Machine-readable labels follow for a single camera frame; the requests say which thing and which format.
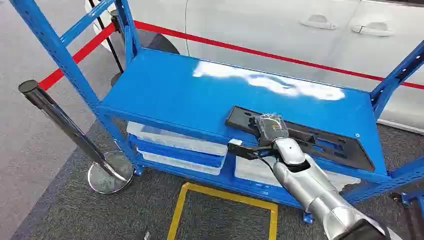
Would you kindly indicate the grey film-wrapped right robot hand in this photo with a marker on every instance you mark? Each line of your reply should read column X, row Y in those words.
column 270, row 127

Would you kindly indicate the long black plastic panel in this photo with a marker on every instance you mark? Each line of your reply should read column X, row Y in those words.
column 344, row 149

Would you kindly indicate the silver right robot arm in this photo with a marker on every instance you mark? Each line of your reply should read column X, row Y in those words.
column 311, row 188

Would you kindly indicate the clear plastic storage bin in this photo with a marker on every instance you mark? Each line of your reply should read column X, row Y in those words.
column 255, row 172
column 172, row 137
column 179, row 163

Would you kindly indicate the red barrier belt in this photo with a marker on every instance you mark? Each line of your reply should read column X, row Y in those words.
column 251, row 51
column 82, row 51

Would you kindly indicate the white car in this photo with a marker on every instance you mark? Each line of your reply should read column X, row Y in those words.
column 265, row 23

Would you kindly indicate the blue metal shelf rack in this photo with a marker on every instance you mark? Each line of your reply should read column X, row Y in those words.
column 172, row 89

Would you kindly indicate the black car wheel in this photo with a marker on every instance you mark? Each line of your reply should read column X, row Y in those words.
column 155, row 41

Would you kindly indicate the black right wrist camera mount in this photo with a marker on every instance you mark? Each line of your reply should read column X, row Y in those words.
column 243, row 150

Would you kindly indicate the black stanchion post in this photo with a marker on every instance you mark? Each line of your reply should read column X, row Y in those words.
column 106, row 36

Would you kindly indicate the chrome stanchion post with base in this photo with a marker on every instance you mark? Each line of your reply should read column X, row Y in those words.
column 63, row 121

